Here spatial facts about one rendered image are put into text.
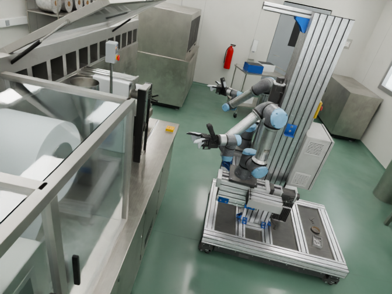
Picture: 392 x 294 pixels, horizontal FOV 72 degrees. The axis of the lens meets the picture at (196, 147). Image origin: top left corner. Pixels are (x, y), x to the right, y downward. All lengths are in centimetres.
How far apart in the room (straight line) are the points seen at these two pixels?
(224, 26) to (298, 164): 470
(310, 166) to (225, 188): 69
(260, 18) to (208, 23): 111
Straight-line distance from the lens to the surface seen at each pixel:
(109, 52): 156
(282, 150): 229
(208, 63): 666
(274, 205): 220
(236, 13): 651
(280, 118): 181
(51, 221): 74
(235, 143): 178
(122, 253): 143
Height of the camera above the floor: 204
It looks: 30 degrees down
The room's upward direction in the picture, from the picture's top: 12 degrees clockwise
